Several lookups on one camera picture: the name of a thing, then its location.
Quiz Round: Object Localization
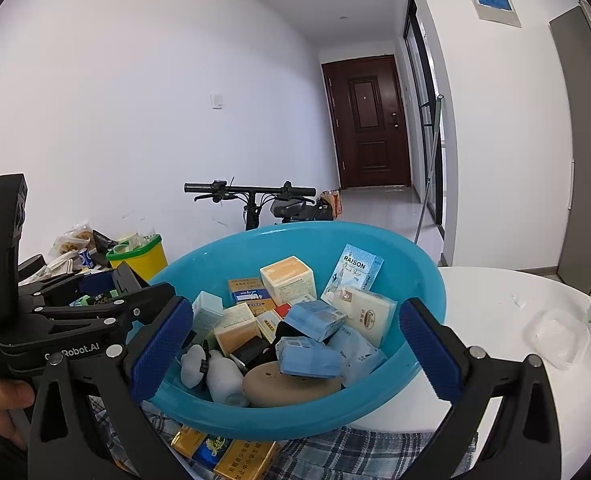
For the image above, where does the gold blue cigarette pack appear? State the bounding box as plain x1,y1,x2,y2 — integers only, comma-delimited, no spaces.
170,426,233,470

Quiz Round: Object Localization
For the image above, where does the left hand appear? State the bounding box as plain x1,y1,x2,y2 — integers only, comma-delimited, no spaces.
0,379,35,450

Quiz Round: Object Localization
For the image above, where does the pale teal small box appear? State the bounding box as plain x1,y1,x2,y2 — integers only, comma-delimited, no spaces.
192,290,224,344

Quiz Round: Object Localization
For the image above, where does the cream tan box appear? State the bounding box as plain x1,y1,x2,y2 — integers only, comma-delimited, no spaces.
213,302,260,356

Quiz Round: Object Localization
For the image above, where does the light blue flat pouch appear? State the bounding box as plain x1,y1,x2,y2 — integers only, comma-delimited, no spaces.
327,325,388,388

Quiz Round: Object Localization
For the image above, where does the plaid blue grey shirt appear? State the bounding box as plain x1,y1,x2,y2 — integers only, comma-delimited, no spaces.
89,396,478,479

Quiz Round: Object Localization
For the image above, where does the white cigarette pack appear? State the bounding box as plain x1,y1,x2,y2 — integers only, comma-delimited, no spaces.
332,285,397,347

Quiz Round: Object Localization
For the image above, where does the snack bag pile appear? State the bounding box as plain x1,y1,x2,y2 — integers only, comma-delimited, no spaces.
18,222,117,285

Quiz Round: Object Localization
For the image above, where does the blue plastic basin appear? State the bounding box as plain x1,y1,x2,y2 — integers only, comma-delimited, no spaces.
133,220,447,442

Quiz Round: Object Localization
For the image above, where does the yellow bin green rim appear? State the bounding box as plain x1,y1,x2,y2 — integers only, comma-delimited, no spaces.
106,233,168,281

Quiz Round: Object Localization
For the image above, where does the black rectangular case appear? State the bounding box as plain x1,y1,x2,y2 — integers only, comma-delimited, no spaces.
229,336,277,375

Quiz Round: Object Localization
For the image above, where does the orange blue medicine box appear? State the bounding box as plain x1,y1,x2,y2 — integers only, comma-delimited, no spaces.
228,278,277,316

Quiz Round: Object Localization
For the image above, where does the tan oval stone case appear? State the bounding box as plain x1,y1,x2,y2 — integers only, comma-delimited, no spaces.
242,361,341,408

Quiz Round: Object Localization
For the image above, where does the Raison light blue pack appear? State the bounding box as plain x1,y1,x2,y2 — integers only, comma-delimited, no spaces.
320,244,384,304

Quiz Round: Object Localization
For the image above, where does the blue tissue pack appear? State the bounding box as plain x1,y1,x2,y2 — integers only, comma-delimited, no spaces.
276,336,342,378
284,300,346,342

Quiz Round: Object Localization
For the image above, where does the cream orange square box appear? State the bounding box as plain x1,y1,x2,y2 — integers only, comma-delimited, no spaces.
260,256,317,306

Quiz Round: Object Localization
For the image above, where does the grey cabinet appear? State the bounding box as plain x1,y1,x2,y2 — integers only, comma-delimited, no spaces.
550,0,591,295

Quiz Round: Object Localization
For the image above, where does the black bicycle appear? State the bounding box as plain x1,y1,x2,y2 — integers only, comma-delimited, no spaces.
184,180,333,231

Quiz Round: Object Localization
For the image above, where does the mop pole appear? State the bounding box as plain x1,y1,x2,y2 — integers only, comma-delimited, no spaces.
414,94,444,244

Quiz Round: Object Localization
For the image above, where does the dark brown door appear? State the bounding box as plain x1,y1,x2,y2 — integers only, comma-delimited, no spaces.
321,54,411,188

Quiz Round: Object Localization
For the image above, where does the white wall switch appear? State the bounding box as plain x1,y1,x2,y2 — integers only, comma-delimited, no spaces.
210,92,224,110

